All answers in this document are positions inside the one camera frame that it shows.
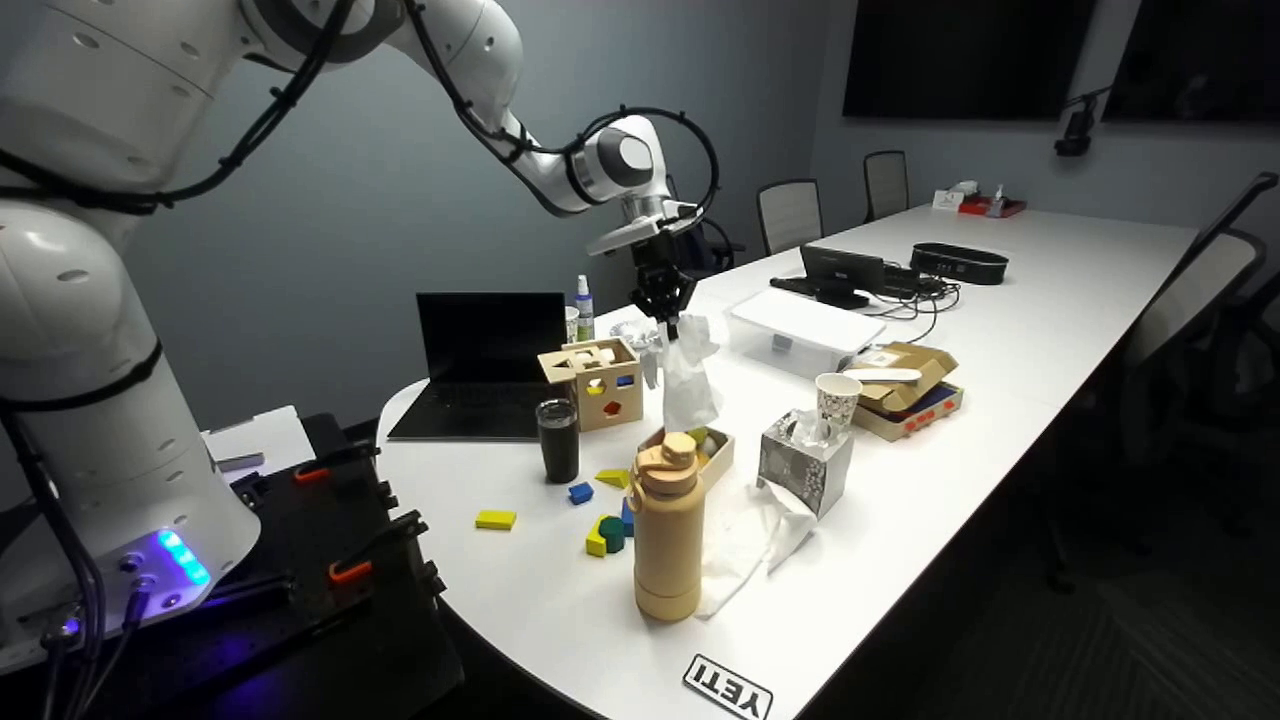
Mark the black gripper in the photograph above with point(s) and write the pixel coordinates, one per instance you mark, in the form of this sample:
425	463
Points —
663	274

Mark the black laptop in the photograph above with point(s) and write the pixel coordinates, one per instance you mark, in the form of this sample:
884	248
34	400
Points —
484	340

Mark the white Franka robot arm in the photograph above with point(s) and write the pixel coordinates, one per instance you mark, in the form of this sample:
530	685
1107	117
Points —
82	334

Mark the crumpled clear plastic bag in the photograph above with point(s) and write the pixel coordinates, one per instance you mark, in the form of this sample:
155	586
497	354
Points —
638	344

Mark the wooden shape sorter box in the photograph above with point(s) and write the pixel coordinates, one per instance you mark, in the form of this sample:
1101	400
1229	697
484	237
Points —
592	384

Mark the wooden tray with blocks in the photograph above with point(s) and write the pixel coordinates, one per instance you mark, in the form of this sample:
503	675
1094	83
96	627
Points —
716	449

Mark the office chair light back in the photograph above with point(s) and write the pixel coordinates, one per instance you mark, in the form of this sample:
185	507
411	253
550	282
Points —
1185	305
791	215
884	185

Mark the flat yellow block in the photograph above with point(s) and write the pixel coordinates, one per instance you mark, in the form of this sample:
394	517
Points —
614	477

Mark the black tumbler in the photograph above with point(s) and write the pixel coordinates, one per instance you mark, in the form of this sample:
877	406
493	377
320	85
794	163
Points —
558	445

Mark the black conference phone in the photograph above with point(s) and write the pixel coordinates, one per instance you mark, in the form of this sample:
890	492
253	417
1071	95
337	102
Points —
846	274

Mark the white paper cup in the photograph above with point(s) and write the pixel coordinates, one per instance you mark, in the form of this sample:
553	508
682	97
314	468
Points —
838	406

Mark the small blue block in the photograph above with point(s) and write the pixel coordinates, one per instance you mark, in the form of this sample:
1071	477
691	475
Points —
577	492

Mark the grey patterned tissue box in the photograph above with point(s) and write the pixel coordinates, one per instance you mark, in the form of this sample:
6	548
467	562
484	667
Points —
801	466

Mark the green block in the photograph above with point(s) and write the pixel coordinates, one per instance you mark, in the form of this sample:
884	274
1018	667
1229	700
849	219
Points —
614	528

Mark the tan water bottle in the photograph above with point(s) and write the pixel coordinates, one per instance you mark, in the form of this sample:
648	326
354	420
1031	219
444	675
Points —
670	546

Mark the clear plastic wrapper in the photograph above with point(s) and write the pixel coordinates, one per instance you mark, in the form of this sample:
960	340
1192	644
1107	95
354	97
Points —
774	533

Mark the open cardboard box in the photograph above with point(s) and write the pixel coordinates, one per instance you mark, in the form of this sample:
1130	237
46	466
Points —
915	384

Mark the long yellow block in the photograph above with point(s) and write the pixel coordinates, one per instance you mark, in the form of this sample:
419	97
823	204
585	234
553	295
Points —
493	520

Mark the small white box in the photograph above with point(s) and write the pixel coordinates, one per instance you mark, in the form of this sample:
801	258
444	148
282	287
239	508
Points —
954	198

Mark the red flat item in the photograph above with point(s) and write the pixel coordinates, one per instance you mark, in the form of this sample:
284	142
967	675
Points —
1001	209

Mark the black clamp orange tip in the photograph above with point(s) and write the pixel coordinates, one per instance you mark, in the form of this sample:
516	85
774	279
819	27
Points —
324	468

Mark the white YETI sticker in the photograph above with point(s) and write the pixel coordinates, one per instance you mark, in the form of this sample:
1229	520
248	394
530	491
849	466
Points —
729	685

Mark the white board sheet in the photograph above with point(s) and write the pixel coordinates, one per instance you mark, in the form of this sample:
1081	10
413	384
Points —
267	432

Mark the black robot cart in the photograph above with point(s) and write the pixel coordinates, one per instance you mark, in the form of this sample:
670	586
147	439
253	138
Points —
334	643

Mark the black wall screen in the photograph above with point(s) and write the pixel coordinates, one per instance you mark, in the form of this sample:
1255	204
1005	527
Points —
967	59

